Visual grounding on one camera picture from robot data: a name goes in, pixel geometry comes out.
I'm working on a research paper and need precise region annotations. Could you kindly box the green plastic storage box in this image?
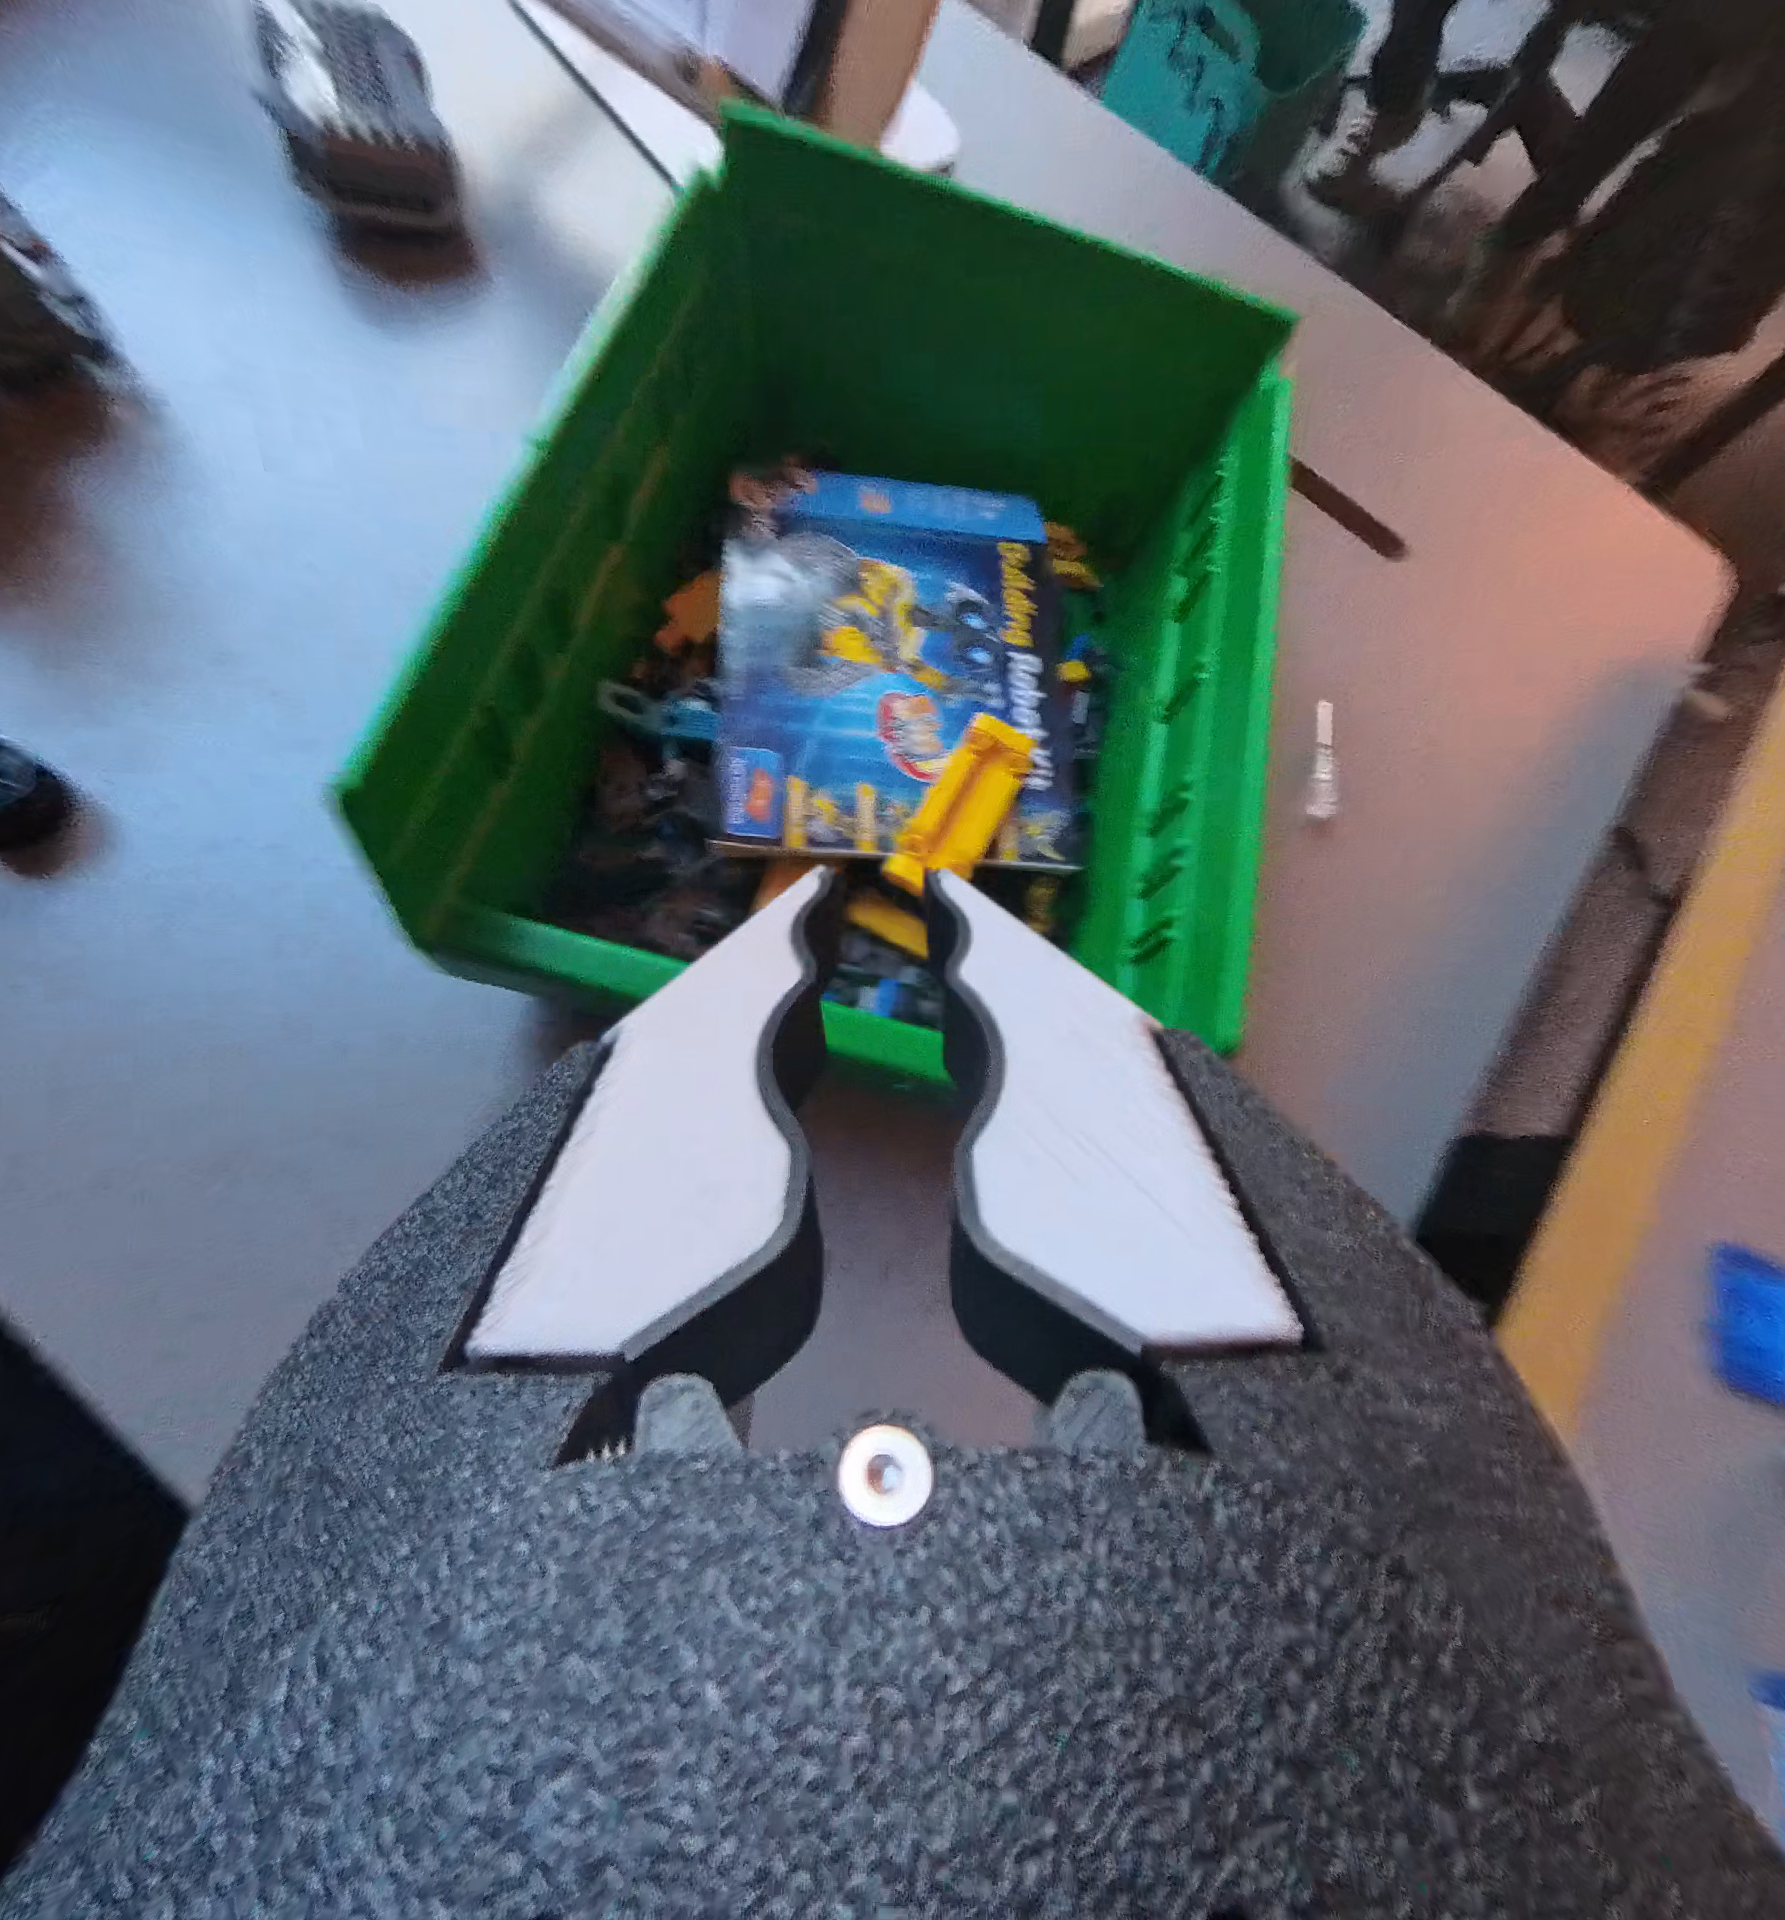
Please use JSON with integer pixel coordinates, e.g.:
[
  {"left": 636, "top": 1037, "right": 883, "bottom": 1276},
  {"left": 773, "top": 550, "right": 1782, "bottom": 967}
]
[{"left": 333, "top": 102, "right": 1300, "bottom": 1090}]

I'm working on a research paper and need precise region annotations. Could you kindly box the teal plastic bin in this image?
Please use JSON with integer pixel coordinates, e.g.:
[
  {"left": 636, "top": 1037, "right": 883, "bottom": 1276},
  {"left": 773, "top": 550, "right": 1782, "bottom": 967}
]
[{"left": 1098, "top": 0, "right": 1366, "bottom": 171}]

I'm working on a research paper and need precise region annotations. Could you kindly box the yellow slotted building beam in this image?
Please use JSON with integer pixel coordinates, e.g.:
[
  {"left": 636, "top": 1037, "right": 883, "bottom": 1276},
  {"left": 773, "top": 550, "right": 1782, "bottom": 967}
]
[{"left": 839, "top": 710, "right": 1045, "bottom": 961}]

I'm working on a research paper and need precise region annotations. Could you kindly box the pile of toy building pieces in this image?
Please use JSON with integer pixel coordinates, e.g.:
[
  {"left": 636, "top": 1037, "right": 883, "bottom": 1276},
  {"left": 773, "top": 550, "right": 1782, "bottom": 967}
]
[{"left": 561, "top": 455, "right": 1119, "bottom": 1022}]

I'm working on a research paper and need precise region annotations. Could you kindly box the yellow wooden beam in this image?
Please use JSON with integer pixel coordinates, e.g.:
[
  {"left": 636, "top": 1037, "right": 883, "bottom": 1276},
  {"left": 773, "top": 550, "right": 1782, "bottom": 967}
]
[{"left": 1495, "top": 586, "right": 1785, "bottom": 1449}]

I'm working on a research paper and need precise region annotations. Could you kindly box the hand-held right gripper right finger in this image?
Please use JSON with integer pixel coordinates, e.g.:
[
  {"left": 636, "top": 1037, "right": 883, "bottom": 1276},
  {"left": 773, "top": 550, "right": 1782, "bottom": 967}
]
[{"left": 925, "top": 869, "right": 1305, "bottom": 1356}]

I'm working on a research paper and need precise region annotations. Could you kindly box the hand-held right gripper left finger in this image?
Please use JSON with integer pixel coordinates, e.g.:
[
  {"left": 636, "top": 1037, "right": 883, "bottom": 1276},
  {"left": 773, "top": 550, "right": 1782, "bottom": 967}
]
[{"left": 465, "top": 867, "right": 836, "bottom": 1365}]

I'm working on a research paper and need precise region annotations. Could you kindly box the blue toy set carton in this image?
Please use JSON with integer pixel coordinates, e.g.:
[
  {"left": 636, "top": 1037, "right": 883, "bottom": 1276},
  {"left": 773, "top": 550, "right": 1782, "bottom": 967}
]
[{"left": 710, "top": 469, "right": 1090, "bottom": 872}]

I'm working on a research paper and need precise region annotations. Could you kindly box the black flat building strip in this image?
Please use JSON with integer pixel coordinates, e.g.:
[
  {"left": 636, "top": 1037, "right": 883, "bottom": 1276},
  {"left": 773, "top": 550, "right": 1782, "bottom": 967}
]
[{"left": 1290, "top": 455, "right": 1411, "bottom": 562}]

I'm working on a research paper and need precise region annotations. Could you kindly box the yellow grey toy robot model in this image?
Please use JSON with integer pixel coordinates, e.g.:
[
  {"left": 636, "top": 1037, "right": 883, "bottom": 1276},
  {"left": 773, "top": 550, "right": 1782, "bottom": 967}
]
[{"left": 0, "top": 141, "right": 122, "bottom": 412}]

